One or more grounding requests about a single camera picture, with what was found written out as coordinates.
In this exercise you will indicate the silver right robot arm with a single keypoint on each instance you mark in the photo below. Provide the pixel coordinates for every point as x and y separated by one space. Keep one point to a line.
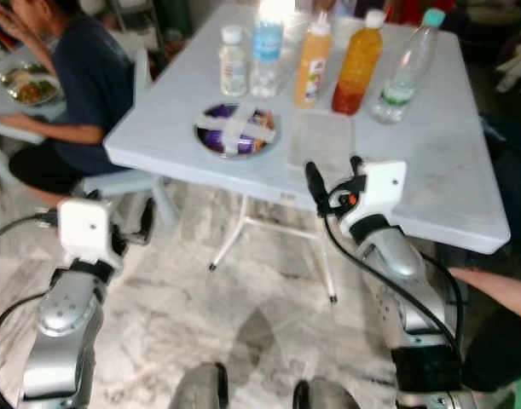
405 273

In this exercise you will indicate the small white side table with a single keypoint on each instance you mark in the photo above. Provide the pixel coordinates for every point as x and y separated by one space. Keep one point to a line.
4 111

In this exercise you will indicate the white cloth gloves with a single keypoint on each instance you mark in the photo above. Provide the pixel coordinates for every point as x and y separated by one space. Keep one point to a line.
516 66

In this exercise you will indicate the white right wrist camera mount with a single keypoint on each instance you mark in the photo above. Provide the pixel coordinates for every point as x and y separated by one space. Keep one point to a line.
381 187

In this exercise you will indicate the water bottle with blue label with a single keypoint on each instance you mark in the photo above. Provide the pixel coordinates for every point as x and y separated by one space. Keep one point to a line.
266 51

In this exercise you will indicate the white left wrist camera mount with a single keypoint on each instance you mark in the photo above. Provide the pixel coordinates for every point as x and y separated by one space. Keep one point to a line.
83 232

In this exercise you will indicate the clear bottle with teal cap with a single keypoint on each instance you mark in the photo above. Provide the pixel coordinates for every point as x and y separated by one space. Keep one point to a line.
405 77

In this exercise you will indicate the grey right robot leg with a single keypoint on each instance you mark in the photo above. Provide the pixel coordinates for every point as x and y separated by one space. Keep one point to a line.
324 396

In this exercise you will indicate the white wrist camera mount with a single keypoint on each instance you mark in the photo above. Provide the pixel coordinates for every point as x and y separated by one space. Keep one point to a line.
83 232
381 187

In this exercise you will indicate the small clear bottle white cap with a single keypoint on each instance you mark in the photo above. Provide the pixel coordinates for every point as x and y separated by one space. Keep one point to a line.
233 72

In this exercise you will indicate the grey left robot leg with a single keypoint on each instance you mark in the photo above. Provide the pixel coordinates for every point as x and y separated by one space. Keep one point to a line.
200 388

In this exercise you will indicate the barefoot person in black trousers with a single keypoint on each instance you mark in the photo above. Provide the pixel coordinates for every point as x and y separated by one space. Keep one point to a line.
499 290

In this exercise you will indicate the grey robot leg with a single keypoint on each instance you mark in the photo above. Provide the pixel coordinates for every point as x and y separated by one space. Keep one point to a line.
200 388
324 396

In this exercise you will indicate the orange juice bottle white label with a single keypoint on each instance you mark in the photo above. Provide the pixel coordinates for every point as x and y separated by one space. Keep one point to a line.
313 72

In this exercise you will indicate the taped metal plate purple packet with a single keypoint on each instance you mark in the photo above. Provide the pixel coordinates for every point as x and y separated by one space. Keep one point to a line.
236 132

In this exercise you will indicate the orange and red drink bottle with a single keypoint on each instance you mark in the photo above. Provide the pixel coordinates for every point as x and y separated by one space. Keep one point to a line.
356 72

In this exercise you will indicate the pale blue plastic chair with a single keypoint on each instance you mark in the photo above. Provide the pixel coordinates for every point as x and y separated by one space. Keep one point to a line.
141 85

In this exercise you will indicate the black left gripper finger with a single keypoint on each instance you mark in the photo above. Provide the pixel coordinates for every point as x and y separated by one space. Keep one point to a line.
147 217

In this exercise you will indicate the red plastic chair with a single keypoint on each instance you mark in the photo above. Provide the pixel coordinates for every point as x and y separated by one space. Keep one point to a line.
413 10

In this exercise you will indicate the metal plate of food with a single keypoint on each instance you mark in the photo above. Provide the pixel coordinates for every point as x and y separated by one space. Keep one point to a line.
31 87

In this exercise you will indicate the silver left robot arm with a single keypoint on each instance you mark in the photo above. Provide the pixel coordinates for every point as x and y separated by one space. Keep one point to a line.
64 332

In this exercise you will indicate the white folding table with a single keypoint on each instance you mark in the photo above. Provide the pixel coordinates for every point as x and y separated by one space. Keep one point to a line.
448 145

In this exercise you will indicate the seated person in dark shirt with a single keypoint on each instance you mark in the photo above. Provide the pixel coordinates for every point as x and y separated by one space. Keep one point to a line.
89 77

